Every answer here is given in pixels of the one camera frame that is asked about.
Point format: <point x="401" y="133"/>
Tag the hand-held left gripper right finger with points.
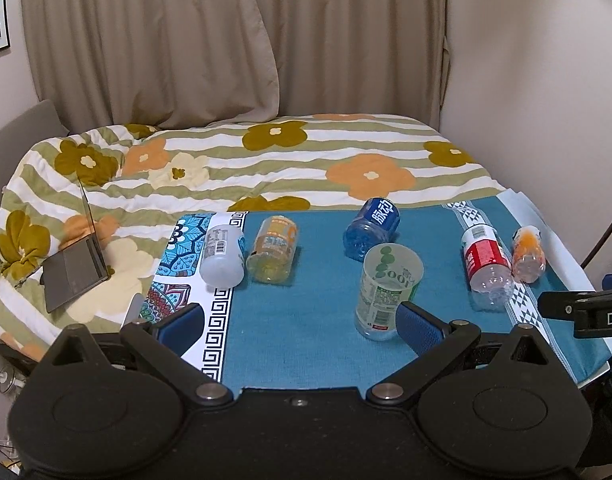
<point x="418" y="330"/>

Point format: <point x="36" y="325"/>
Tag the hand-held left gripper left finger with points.
<point x="183" y="324"/>

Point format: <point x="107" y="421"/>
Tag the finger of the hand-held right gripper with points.
<point x="560" y="304"/>

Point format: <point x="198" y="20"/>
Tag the beige curtain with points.
<point x="186" y="35"/>

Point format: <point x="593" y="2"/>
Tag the white frosted plastic cup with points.
<point x="221" y="255"/>

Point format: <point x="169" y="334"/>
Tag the blue plastic cup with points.
<point x="370" y="227"/>

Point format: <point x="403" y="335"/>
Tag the grey laptop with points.
<point x="73" y="275"/>

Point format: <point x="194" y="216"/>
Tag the yellow label plastic cup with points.
<point x="275" y="247"/>

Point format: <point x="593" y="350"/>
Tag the red label plastic cup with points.
<point x="485" y="260"/>

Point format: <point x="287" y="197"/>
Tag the grey headboard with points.
<point x="21" y="125"/>

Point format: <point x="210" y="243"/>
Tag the teal patterned tablecloth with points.
<point x="306" y="320"/>

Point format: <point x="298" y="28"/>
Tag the orange plastic cup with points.
<point x="528" y="255"/>

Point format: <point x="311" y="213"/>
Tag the floral striped blanket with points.
<point x="286" y="170"/>

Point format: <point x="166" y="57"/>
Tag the clear cup with green label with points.
<point x="388" y="285"/>

